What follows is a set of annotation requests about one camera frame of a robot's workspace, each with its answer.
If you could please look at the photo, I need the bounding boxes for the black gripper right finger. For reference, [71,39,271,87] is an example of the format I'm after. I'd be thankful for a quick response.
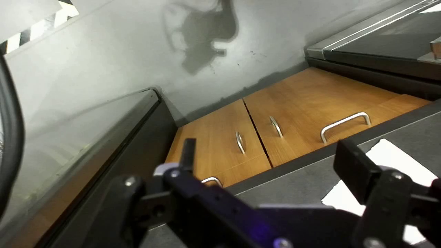
[332,138,441,246]

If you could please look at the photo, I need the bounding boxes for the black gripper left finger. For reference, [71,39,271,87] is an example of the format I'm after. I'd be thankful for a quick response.
[155,138,239,217]

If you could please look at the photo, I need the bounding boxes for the white paper napkin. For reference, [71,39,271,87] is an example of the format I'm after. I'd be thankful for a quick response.
[319,138,439,247]

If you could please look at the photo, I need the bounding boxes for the wooden upper cabinet left door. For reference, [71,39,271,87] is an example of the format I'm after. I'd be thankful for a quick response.
[165,101,271,188]

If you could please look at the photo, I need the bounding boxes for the wooden cabinet door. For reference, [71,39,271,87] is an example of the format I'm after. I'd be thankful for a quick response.
[165,101,271,188]
[244,68,428,167]

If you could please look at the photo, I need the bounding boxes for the wooden upper cabinet right door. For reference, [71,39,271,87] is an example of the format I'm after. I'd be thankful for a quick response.
[244,68,428,167]

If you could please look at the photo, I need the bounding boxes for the silver cabinet door handle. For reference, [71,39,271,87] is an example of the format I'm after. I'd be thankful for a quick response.
[235,131,245,155]
[268,116,284,138]

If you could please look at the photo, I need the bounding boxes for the silver drawer handle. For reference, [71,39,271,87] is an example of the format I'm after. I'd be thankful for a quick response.
[319,112,372,145]

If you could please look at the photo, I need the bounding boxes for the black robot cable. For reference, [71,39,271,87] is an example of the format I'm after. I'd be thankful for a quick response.
[0,54,26,220]

